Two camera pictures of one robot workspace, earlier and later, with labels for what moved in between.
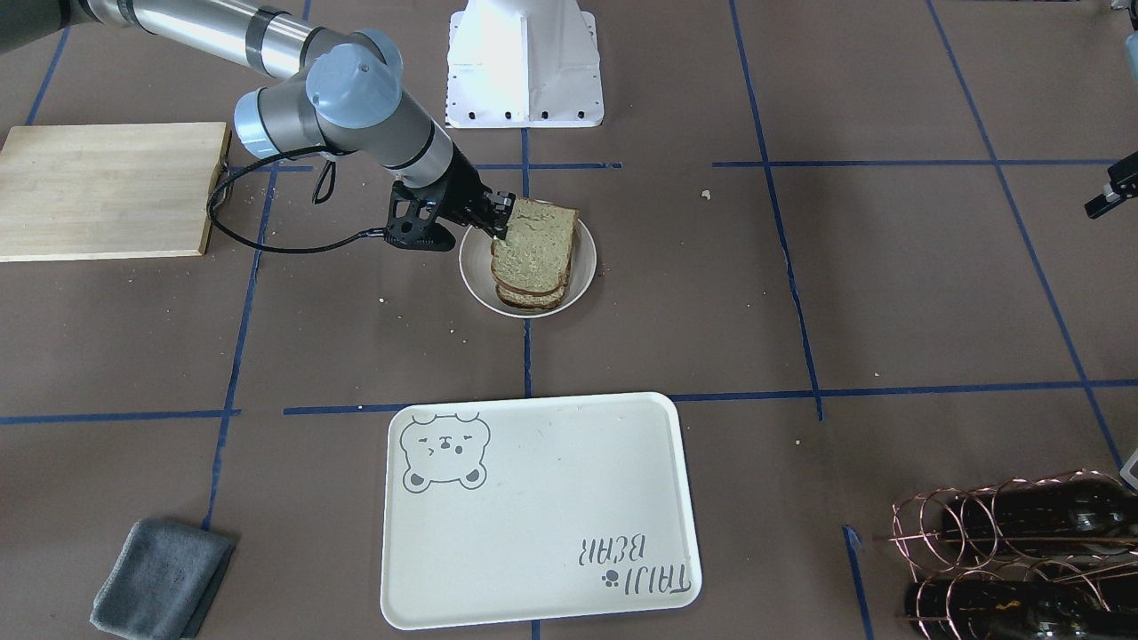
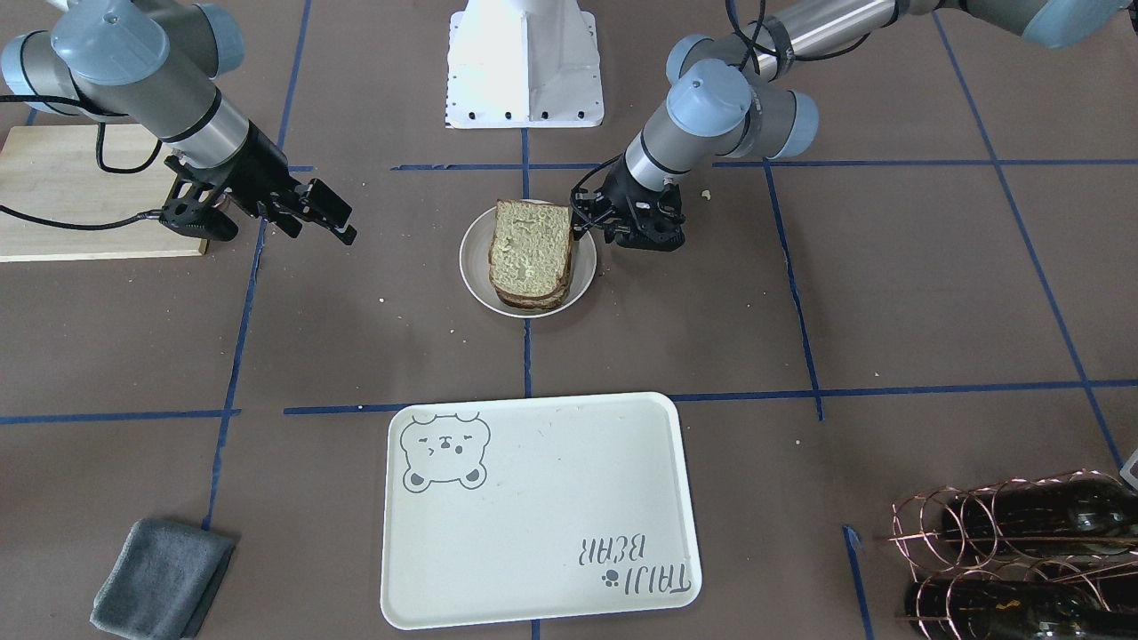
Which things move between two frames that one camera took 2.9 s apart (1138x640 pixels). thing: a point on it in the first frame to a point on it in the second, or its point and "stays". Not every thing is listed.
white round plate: x=475 y=261 stays
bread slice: x=535 y=254 stays
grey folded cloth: x=162 y=580 stays
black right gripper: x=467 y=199 to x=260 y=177
